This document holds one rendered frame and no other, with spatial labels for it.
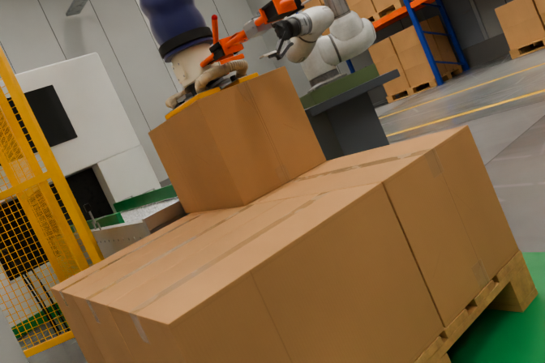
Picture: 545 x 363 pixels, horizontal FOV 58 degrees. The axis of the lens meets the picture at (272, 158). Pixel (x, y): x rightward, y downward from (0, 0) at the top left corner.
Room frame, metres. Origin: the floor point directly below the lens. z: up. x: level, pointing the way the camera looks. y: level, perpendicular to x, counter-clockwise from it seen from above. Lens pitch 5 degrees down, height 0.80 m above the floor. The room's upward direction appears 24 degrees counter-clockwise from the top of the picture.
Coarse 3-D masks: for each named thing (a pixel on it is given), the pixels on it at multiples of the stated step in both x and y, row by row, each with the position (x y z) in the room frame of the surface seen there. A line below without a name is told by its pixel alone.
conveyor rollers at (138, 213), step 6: (174, 198) 3.30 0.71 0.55; (150, 204) 3.67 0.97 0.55; (156, 204) 3.41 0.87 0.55; (162, 204) 3.16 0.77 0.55; (168, 204) 2.99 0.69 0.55; (126, 210) 4.28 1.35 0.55; (132, 210) 3.87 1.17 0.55; (138, 210) 3.62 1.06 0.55; (144, 210) 3.36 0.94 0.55; (150, 210) 3.19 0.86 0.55; (156, 210) 3.03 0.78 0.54; (126, 216) 3.55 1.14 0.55; (132, 216) 3.31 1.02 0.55; (138, 216) 3.14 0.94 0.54; (144, 216) 2.90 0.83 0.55; (126, 222) 3.10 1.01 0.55
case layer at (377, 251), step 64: (320, 192) 1.36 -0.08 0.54; (384, 192) 1.15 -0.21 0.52; (448, 192) 1.27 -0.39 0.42; (128, 256) 1.73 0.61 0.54; (192, 256) 1.26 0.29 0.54; (256, 256) 0.99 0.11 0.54; (320, 256) 1.01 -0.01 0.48; (384, 256) 1.11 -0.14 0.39; (448, 256) 1.22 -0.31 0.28; (512, 256) 1.35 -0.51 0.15; (128, 320) 1.03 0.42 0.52; (192, 320) 0.84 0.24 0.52; (256, 320) 0.91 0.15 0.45; (320, 320) 0.98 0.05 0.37; (384, 320) 1.06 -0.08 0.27; (448, 320) 1.17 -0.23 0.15
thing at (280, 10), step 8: (272, 0) 1.48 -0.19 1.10; (280, 0) 1.49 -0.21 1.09; (264, 8) 1.53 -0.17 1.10; (272, 8) 1.51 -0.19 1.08; (280, 8) 1.48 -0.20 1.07; (288, 8) 1.50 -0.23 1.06; (296, 8) 1.52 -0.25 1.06; (264, 16) 1.54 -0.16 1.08; (272, 16) 1.52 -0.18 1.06; (280, 16) 1.52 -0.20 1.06
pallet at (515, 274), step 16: (512, 272) 1.33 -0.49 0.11; (528, 272) 1.37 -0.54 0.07; (496, 288) 1.28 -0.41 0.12; (512, 288) 1.32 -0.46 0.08; (528, 288) 1.36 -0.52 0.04; (480, 304) 1.24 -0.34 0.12; (496, 304) 1.38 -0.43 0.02; (512, 304) 1.34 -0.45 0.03; (528, 304) 1.34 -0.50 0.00; (464, 320) 1.19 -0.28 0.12; (448, 336) 1.15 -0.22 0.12; (432, 352) 1.11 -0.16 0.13
